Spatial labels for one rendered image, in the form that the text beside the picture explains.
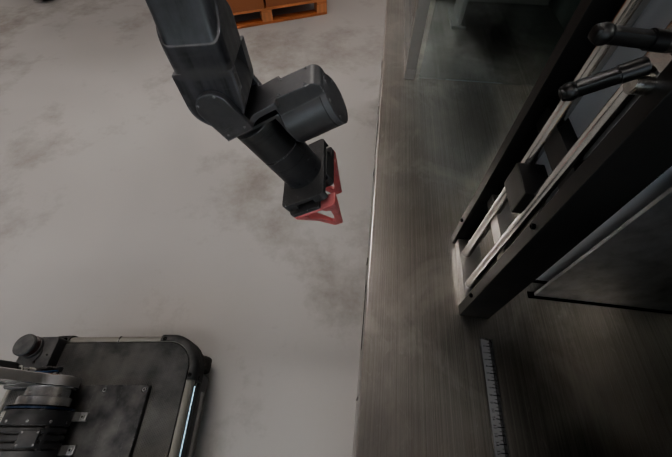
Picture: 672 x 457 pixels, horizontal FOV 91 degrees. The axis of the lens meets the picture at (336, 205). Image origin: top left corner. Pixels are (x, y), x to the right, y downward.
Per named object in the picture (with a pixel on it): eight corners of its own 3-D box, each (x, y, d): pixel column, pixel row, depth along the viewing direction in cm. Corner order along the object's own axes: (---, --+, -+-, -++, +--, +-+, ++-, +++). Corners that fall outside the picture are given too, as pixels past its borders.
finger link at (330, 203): (357, 191, 53) (326, 155, 46) (359, 229, 48) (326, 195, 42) (320, 204, 55) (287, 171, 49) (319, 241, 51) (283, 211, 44)
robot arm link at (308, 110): (207, 56, 37) (187, 105, 32) (290, 1, 33) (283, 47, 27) (273, 128, 46) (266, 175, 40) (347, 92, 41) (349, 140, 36)
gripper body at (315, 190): (330, 145, 49) (302, 110, 44) (330, 200, 43) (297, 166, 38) (294, 161, 51) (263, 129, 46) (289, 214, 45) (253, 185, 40)
